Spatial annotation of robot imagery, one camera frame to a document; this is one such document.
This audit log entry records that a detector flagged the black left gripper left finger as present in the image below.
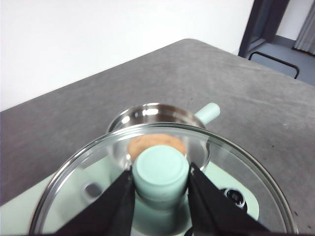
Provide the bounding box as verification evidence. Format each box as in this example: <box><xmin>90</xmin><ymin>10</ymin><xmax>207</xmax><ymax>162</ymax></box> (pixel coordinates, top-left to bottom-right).
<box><xmin>53</xmin><ymin>169</ymin><xmax>136</xmax><ymax>236</ymax></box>

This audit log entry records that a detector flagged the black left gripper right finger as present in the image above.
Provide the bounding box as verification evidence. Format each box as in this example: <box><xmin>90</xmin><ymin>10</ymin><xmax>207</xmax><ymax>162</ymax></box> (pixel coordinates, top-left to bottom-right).
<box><xmin>188</xmin><ymin>162</ymin><xmax>274</xmax><ymax>236</ymax></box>

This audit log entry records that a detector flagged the glass lid with green knob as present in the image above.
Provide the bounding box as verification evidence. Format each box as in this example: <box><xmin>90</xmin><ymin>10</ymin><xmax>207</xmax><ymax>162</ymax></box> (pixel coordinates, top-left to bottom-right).
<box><xmin>29</xmin><ymin>122</ymin><xmax>299</xmax><ymax>236</ymax></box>

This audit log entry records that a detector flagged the brown potato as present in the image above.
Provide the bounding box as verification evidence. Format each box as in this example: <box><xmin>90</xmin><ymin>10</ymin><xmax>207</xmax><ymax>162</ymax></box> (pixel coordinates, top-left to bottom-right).
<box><xmin>127</xmin><ymin>134</ymin><xmax>187</xmax><ymax>161</ymax></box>

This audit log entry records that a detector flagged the silver control knob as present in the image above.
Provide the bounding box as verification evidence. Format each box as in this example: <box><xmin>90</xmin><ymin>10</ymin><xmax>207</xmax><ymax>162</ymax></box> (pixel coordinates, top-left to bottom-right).
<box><xmin>84</xmin><ymin>182</ymin><xmax>103</xmax><ymax>200</ymax></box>
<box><xmin>224</xmin><ymin>187</ymin><xmax>247</xmax><ymax>208</ymax></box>

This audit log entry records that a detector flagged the mint green breakfast machine base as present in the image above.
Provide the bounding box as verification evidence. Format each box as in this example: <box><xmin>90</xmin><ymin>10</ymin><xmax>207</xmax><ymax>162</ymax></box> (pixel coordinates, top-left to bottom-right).
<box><xmin>0</xmin><ymin>157</ymin><xmax>260</xmax><ymax>236</ymax></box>

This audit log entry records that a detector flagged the grey curtain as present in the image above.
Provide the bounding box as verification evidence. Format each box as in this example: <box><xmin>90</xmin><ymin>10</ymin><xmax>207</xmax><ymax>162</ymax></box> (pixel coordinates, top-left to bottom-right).
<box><xmin>292</xmin><ymin>0</ymin><xmax>315</xmax><ymax>55</ymax></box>

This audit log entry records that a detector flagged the mint green handled steamer pot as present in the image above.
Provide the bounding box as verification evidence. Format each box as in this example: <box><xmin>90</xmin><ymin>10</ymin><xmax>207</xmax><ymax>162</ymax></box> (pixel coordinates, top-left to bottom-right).
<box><xmin>107</xmin><ymin>102</ymin><xmax>221</xmax><ymax>173</ymax></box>

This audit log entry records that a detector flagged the black metal tube frame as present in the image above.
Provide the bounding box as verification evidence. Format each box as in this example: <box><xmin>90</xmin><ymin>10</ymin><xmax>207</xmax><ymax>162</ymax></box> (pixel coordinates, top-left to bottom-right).
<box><xmin>247</xmin><ymin>50</ymin><xmax>301</xmax><ymax>80</ymax></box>

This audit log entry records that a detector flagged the dark grey door frame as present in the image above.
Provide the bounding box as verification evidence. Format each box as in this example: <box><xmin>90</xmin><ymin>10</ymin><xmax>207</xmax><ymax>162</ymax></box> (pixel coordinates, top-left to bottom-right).
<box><xmin>238</xmin><ymin>0</ymin><xmax>291</xmax><ymax>59</ymax></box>

